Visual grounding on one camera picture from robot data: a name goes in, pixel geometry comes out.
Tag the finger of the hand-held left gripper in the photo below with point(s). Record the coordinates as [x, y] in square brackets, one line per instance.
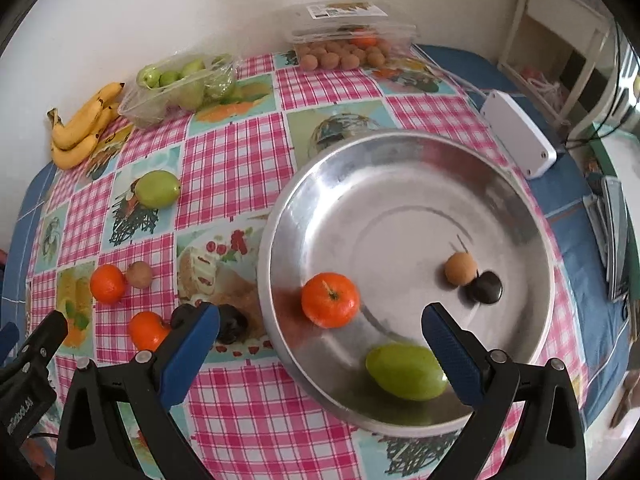
[47, 337]
[7, 342]

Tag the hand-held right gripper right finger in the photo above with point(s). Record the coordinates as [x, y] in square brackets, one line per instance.
[452, 355]

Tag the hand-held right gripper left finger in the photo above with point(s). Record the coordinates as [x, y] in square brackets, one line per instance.
[192, 355]

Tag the dark plum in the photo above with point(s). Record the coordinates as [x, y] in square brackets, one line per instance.
[232, 325]
[486, 288]
[184, 315]

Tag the green mango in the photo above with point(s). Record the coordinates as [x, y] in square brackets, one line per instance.
[157, 189]
[407, 372]

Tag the orange tangerine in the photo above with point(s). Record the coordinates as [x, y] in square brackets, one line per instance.
[107, 284]
[146, 331]
[330, 300]

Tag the brown kiwi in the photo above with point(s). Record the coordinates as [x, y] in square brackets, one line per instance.
[139, 275]

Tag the round metal plate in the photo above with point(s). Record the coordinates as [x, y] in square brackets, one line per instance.
[400, 210]

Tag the blue tablecloth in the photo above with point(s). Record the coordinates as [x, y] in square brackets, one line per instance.
[575, 260]

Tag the yellow banana bunch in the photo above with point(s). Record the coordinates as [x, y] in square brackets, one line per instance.
[75, 145]

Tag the stack of magazines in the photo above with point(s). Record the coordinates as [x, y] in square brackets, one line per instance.
[612, 240]

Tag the pink checkered tablecloth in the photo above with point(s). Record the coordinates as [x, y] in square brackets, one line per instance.
[230, 160]

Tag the bag of green guavas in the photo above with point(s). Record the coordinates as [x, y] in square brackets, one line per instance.
[150, 110]

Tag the pile of green jujubes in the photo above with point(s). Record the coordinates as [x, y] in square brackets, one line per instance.
[192, 90]

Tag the pile of longans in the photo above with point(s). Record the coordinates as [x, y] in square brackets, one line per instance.
[330, 57]

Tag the small orange fruit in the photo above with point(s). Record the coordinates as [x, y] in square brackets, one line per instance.
[363, 39]

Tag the clear clamshell box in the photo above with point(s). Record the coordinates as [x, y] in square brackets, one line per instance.
[350, 17]

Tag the white wooden shelf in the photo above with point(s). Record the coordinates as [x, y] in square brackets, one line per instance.
[555, 15]

